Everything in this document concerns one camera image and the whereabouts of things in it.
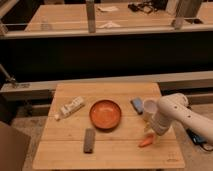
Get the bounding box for white tube with label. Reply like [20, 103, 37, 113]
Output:
[54, 96, 85, 121]

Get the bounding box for blue sponge block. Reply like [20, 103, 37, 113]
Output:
[131, 98, 143, 114]

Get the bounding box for white paper on far table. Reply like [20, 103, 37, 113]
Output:
[99, 21, 121, 29]

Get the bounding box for orange ceramic bowl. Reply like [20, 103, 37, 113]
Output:
[89, 100, 122, 130]

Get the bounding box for black and blue cable bundle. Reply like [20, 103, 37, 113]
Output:
[186, 129, 213, 152]

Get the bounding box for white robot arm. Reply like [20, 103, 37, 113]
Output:
[143, 93, 213, 145]

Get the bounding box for brown cardboard box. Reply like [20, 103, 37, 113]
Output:
[0, 121, 30, 171]

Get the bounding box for orange pepper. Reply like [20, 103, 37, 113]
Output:
[139, 134, 154, 148]

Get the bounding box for white plastic cup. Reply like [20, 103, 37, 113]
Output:
[143, 99, 158, 121]

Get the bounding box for grey metal post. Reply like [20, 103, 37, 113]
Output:
[86, 0, 96, 33]

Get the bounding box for metal clamp at left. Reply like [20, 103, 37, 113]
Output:
[0, 63, 17, 88]

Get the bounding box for white sheet on far table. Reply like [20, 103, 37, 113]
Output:
[97, 6, 119, 12]

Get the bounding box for black cables on far table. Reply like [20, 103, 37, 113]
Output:
[127, 1, 163, 14]

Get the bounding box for dark grey rectangular block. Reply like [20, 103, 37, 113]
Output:
[83, 128, 95, 153]

